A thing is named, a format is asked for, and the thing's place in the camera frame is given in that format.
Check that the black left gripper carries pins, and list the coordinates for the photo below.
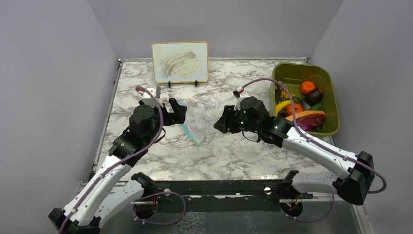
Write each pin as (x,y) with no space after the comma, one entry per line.
(178,115)

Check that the yellow toy banana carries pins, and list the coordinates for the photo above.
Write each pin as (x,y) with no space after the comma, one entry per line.
(281,106)

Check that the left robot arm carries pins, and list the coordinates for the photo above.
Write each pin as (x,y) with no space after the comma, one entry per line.
(93,206)

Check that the orange toy tangerine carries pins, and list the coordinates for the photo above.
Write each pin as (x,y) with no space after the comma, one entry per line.
(306,87)

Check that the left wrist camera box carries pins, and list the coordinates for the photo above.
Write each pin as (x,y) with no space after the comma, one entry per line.
(149,95)

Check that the green toy vegetable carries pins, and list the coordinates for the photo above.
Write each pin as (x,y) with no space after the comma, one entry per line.
(316,107)

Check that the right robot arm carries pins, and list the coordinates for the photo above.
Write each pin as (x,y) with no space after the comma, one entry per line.
(349,175)

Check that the orange toy pumpkin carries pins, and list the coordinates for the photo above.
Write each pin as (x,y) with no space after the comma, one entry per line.
(294,107)

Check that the yellow framed whiteboard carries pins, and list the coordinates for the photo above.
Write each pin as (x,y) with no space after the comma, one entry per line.
(180,62)

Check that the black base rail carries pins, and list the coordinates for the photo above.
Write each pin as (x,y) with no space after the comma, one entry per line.
(217,196)

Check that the olive green plastic bin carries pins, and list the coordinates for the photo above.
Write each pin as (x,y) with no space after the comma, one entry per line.
(293,75)

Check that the clear blue zip top bag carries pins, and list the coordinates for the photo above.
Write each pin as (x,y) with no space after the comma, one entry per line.
(201,114)

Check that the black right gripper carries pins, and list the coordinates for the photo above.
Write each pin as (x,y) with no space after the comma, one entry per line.
(226,121)

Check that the purple orange toy slice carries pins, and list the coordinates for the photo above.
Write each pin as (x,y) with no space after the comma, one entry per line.
(310,120)

